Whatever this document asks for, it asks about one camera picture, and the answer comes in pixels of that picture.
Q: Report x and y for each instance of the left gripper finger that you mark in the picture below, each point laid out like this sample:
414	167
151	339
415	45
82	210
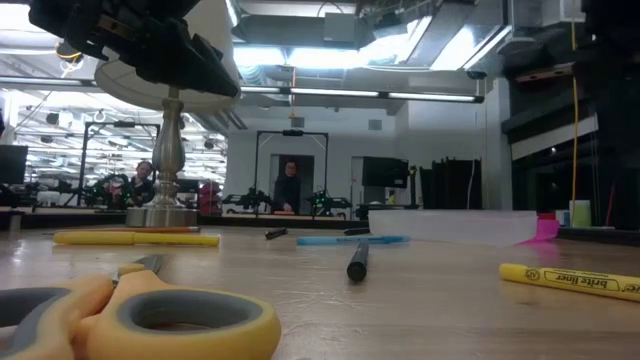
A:
185	60
212	52

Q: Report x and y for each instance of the yellow highlighter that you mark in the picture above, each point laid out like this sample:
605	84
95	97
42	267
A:
565	279
135	238

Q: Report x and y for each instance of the black pen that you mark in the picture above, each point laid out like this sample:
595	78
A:
356	231
358	265
275	233

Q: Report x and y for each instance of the blue pen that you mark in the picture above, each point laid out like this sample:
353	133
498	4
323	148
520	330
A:
350	240

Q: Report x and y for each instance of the yellow grey scissors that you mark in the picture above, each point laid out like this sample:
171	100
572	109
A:
75	320

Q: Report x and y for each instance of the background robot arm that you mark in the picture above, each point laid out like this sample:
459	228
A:
327	202
247	200

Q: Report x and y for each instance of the clear box with pink lid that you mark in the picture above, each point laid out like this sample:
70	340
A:
450	225

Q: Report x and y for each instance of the white shade silver table lamp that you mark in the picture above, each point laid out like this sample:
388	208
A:
169	150

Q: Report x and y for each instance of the person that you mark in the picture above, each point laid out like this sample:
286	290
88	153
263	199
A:
142	187
287	192

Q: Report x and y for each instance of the long ceiling light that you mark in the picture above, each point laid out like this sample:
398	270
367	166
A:
350	93

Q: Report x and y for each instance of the black monitor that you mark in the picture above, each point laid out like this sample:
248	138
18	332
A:
12	165

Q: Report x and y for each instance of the black folding panels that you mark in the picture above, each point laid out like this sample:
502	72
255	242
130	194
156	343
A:
450	185

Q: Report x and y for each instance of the pale green container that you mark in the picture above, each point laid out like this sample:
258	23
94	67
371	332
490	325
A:
580	215

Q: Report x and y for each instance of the black camera gantry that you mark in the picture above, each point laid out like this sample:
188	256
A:
292	133
120	124

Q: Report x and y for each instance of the black aluminium table frame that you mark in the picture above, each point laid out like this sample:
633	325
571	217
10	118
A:
240	220

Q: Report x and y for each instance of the black wall television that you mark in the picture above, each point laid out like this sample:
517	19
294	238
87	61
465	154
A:
385	172

